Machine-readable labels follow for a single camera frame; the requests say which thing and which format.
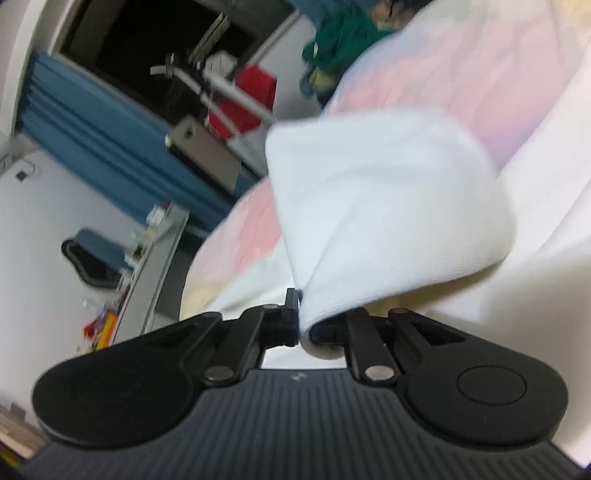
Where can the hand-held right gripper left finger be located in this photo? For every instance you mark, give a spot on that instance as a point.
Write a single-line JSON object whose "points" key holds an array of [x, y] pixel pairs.
{"points": [[291, 323]]}

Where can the white dressing table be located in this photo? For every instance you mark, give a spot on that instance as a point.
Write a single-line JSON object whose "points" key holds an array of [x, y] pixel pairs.
{"points": [[157, 267]]}

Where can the black wall socket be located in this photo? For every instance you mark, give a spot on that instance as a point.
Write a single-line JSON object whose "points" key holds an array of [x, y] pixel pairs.
{"points": [[22, 174]]}

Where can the blue curtain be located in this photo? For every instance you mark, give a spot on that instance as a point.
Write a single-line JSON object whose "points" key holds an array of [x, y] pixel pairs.
{"points": [[101, 124]]}

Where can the orange box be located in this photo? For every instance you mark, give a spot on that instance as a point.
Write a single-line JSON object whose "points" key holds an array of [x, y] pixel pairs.
{"points": [[107, 328]]}

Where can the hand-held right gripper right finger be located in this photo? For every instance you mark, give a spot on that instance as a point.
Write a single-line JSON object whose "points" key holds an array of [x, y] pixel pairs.
{"points": [[330, 334]]}

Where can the grey heater panel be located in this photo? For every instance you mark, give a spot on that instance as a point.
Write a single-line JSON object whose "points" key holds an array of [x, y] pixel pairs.
{"points": [[207, 152]]}

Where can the garment steamer stand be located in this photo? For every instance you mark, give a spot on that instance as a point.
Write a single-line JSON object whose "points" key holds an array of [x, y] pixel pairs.
{"points": [[221, 90]]}

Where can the dark window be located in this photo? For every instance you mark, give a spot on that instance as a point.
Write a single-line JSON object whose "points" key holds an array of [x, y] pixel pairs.
{"points": [[129, 46]]}

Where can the wavy mirror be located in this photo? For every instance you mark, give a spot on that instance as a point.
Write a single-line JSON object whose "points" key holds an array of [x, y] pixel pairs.
{"points": [[90, 258]]}

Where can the white pants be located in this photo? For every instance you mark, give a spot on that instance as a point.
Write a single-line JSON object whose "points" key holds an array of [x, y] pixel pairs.
{"points": [[392, 207]]}

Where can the red garment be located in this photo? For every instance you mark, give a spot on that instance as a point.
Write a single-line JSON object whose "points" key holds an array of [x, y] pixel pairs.
{"points": [[256, 85]]}

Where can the pastel duvet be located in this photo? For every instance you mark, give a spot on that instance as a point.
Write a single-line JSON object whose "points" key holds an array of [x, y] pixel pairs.
{"points": [[485, 69]]}

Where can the green clothing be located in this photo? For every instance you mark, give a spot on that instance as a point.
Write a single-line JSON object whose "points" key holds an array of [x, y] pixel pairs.
{"points": [[341, 41]]}

